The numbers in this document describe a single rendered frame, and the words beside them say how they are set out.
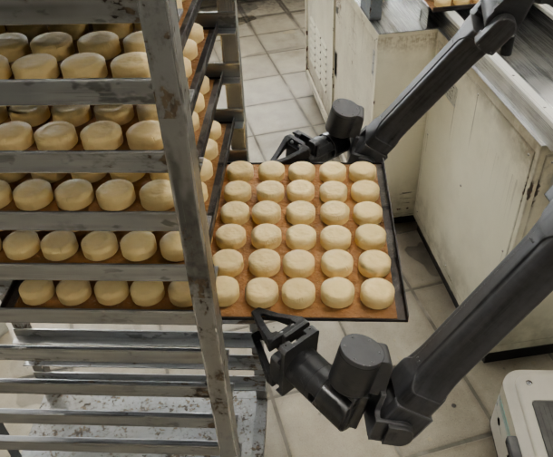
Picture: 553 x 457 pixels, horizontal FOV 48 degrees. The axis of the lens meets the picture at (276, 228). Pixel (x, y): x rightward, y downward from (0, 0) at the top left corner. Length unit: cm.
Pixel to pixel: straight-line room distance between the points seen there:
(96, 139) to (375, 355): 43
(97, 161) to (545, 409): 132
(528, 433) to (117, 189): 121
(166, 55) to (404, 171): 178
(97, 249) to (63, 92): 27
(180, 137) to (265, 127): 251
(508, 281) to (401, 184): 164
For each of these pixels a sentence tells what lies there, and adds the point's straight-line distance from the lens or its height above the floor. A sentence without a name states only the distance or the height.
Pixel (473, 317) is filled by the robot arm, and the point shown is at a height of 107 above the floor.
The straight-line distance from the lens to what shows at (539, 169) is 159.
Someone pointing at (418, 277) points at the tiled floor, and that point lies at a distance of 235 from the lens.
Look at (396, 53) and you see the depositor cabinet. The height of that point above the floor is 77.
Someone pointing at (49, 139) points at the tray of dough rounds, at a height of 124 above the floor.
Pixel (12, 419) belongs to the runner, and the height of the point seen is 69.
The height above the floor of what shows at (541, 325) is 19.
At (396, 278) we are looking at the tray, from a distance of 97.
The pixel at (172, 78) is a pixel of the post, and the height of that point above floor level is 135.
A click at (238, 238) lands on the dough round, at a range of 101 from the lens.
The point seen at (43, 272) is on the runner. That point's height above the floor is 105.
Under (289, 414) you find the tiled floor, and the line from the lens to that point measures 194.
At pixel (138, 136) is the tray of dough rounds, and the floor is 124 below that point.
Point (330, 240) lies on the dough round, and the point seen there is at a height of 97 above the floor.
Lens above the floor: 163
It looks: 40 degrees down
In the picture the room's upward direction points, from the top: 3 degrees counter-clockwise
